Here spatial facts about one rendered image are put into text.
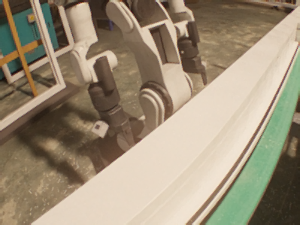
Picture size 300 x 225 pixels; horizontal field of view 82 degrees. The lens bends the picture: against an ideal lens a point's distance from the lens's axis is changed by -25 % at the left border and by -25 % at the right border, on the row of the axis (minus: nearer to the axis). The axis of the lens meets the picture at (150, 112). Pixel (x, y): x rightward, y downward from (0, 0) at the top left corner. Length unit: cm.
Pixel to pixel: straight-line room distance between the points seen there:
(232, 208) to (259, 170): 6
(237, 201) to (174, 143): 10
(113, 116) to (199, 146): 52
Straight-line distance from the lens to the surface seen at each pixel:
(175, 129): 17
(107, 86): 61
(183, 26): 89
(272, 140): 28
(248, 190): 23
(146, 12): 73
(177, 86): 75
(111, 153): 125
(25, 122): 210
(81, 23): 61
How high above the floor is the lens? 105
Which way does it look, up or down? 37 degrees down
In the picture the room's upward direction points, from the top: 8 degrees counter-clockwise
